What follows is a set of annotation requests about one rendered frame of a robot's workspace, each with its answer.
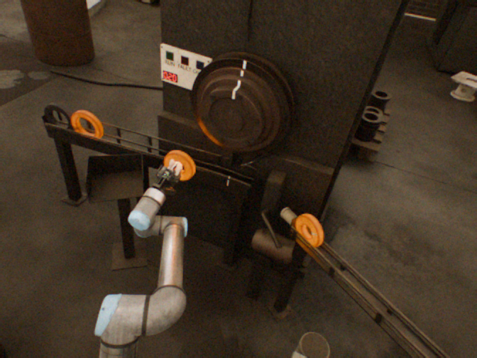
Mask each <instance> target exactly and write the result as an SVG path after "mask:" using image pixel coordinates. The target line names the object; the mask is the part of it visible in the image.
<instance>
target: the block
mask: <svg viewBox="0 0 477 358"><path fill-rule="evenodd" d="M285 179H286V173H284V172H281V171H279V170H276V169H273V170H272V171H271V173H270V175H269V177H268V179H267V182H266V185H265V192H264V195H263V201H262V205H261V212H262V211H263V210H265V209H266V208H267V209H268V210H269V211H268V212H266V214H267V215H270V216H273V215H274V214H275V212H276V210H277V208H278V205H279V203H280V198H281V195H282V192H283V188H284V184H285Z"/></svg>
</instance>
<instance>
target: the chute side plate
mask: <svg viewBox="0 0 477 358"><path fill-rule="evenodd" d="M45 128H46V131H47V133H48V137H49V138H52V139H53V134H54V136H57V137H60V138H61V139H62V141H64V142H68V143H71V144H75V145H78V146H79V147H82V148H87V149H90V150H93V151H97V152H100V153H104V154H108V155H118V154H137V153H141V152H139V151H134V150H131V149H128V148H124V147H120V146H116V145H113V144H110V143H105V142H102V141H100V140H97V139H93V138H90V137H87V136H82V135H79V134H74V133H71V132H69V131H66V130H63V129H58V128H55V127H52V126H47V125H45ZM142 156H143V166H147V167H149V168H154V169H157V170H158V169H159V167H160V166H161V165H162V167H163V166H164V159H162V158H157V157H154V156H152V155H148V154H146V153H142ZM190 179H191V180H196V181H199V182H201V183H206V184H208V185H213V187H216V188H218V189H221V190H224V191H227V192H230V193H232V194H234V191H235V190H236V191H239V192H242V193H243V194H245V195H244V198H246V199H247V196H248V189H249V187H248V186H247V185H244V184H242V183H238V182H236V181H234V180H231V179H228V178H225V177H222V176H220V175H217V174H216V175H215V174H214V173H210V172H206V171H204V170H200V169H197V168H196V172H195V173H194V175H193V176H192V177H191V178H190ZM228 180H229V185H228Z"/></svg>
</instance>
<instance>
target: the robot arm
mask: <svg viewBox="0 0 477 358"><path fill-rule="evenodd" d="M175 168H176V170H175ZM159 170H160V171H159ZM158 171H159V172H158ZM158 171H157V172H156V176H157V181H156V182H155V183H153V186H152V188H148V189H147V190H146V192H145V194H144V195H143V197H142V198H141V200H140V201H139V203H138V204H137V205H136V207H135V209H134V210H133V212H132V213H131V214H130V215H129V218H128V222H130V224H131V225H132V226H133V229H134V231H135V233H136V234H137V235H138V236H140V237H143V238H146V237H148V236H150V235H161V236H164V238H163V250H162V257H161V264H160V270H159V277H158V287H157V288H156V289H155V290H154V293H153V295H125V294H121V293H120V294H118V295H108V296H107V297H105V299H104V302H103V303H102V306H101V310H100V313H99V318H97V324H96V328H95V335H97V336H98V337H99V336H100V342H101V349H100V350H99V358H137V349H138V340H139V339H140V336H144V335H155V334H158V333H160V332H164V331H165V330H166V329H168V328H169V327H170V326H172V325H173V324H175V323H176V322H177V321H178V320H179V318H180V317H181V316H182V314H183V312H184V309H185V306H186V294H185V292H184V290H183V289H182V279H183V249H184V237H186V235H187V219H186V218H183V217H164V216H156V215H157V212H158V210H159V209H160V207H161V206H162V204H163V203H164V201H165V195H175V193H176V190H175V189H172V187H175V183H177V182H178V181H179V180H180V178H181V176H182V164H181V163H180V162H174V160H173V159H172V160H171V161H170V163H169V166H168V167H165V166H163V167H162V165H161V166H160V167H159V169H158Z"/></svg>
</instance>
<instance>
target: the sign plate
mask: <svg viewBox="0 0 477 358"><path fill-rule="evenodd" d="M166 51H167V52H169V53H173V61H171V60H167V59H166ZM181 56H182V57H184V58H189V62H188V65H184V64H181ZM197 61H199V62H201V63H204V64H203V68H204V67H205V66H207V65H208V64H209V63H210V62H211V61H212V59H211V58H207V57H204V56H201V55H197V54H194V53H192V52H189V51H186V50H182V49H179V48H175V47H172V46H169V45H167V44H164V43H162V44H161V80H163V81H166V82H171V83H173V84H176V85H177V86H180V87H184V88H187V89H189V90H192V86H193V84H194V80H195V78H196V76H197V75H198V73H199V72H200V71H201V70H198V69H196V68H197ZM164 72H166V73H165V74H164ZM169 73H170V74H171V75H172V76H173V77H171V75H170V74H169ZM167 74H168V75H167ZM174 75H175V76H176V78H175V76H174ZM164 76H165V77H166V78H167V76H168V78H167V79H166V78H165V77H164ZM169 76H170V77H169ZM169 79H170V80H169ZM172 79H173V80H174V81H173V80H172ZM175 79H176V81H175Z"/></svg>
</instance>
